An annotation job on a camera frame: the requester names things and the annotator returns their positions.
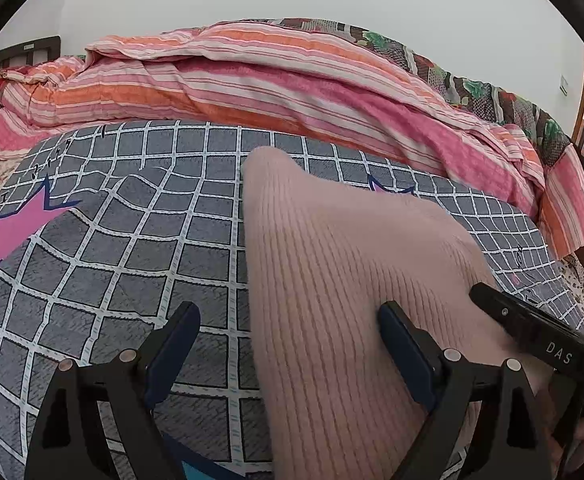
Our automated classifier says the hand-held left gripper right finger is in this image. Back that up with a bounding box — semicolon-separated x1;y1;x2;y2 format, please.
377;301;556;480

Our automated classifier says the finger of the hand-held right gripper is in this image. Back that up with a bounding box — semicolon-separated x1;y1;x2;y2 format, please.
469;282;539;347

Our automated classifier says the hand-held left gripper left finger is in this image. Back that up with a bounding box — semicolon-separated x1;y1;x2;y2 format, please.
23;301;203;480

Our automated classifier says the pink ribbed knit sweater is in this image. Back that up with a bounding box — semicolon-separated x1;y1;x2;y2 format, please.
242;146;555;480

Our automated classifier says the grey checked bed sheet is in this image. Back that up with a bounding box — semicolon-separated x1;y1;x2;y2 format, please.
0;120;584;480

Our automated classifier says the floral patchwork blanket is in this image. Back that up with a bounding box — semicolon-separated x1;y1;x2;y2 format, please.
272;17;580;166

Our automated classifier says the pink orange striped quilt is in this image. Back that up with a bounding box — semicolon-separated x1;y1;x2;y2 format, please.
0;22;584;261

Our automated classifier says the dark wooden headboard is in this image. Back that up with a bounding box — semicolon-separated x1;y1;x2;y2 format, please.
0;35;62;116

